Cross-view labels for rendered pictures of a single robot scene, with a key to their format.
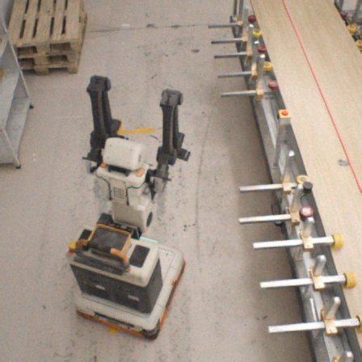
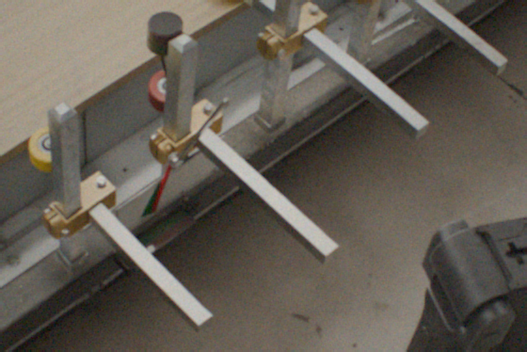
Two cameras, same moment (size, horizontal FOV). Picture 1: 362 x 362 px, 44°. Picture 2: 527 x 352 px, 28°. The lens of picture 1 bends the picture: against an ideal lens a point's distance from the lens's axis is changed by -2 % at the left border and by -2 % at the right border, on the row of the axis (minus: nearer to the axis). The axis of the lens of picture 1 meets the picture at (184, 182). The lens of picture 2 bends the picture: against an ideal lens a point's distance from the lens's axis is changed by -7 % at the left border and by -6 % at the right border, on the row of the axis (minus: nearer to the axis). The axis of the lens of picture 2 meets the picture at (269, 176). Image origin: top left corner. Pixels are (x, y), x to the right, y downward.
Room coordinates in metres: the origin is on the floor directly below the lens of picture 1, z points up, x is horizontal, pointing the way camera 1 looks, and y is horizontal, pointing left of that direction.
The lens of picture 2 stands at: (2.49, 0.26, 2.44)
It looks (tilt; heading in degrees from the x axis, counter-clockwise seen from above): 53 degrees down; 221
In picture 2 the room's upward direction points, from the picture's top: 10 degrees clockwise
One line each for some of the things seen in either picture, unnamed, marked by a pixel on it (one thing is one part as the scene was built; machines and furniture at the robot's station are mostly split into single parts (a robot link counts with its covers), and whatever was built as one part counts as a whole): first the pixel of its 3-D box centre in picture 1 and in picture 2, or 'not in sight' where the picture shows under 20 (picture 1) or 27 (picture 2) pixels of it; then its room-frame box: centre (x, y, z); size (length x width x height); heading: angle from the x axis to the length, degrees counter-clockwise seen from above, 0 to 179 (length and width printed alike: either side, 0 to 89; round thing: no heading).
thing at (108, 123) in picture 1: (105, 107); not in sight; (2.09, 0.46, 1.40); 0.11 x 0.06 x 0.43; 70
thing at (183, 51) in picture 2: (293, 209); (176, 131); (1.67, -0.68, 0.87); 0.04 x 0.04 x 0.48; 2
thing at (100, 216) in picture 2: (271, 187); (119, 238); (1.88, -0.58, 0.84); 0.43 x 0.03 x 0.04; 92
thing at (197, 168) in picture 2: (285, 216); (169, 188); (1.70, -0.65, 0.75); 0.26 x 0.01 x 0.10; 2
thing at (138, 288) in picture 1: (118, 263); not in sight; (1.50, 0.45, 0.59); 0.55 x 0.34 x 0.83; 70
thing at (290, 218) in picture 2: (273, 219); (242, 175); (1.63, -0.55, 0.84); 0.43 x 0.03 x 0.04; 92
